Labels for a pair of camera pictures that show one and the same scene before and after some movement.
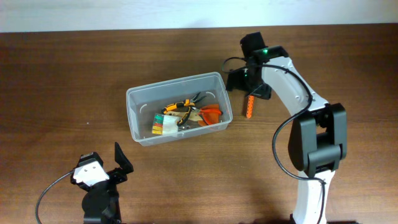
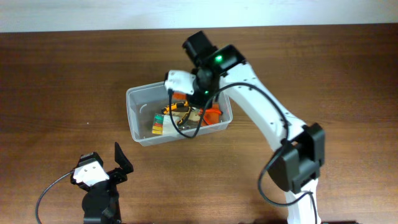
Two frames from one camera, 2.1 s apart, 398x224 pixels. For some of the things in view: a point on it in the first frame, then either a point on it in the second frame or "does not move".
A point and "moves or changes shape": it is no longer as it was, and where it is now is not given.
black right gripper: [262, 90] → [199, 101]
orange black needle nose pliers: [189, 103] does not move
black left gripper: [117, 173] does not move
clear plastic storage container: [172, 109] does not move
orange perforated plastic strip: [249, 109] moves or changes shape
